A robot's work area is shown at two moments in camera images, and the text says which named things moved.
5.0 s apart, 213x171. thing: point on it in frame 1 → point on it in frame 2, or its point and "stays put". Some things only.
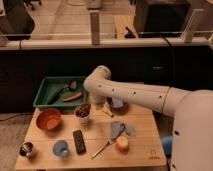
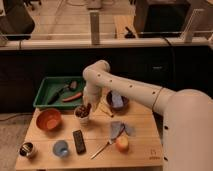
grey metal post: x=95 y=27 stays put
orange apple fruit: x=122 y=144 stays put
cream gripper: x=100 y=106 → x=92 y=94
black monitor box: x=160 y=18 stays put
